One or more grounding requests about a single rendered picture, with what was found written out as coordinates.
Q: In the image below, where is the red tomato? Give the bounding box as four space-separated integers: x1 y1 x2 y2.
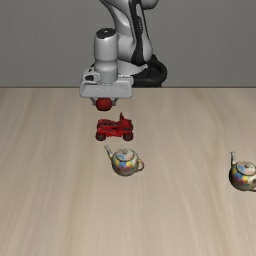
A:
95 97 113 112

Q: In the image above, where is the red toy car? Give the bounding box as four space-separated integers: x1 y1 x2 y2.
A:
95 112 135 142

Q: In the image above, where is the multicoloured teapot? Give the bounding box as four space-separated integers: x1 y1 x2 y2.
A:
103 144 146 177
228 151 256 192

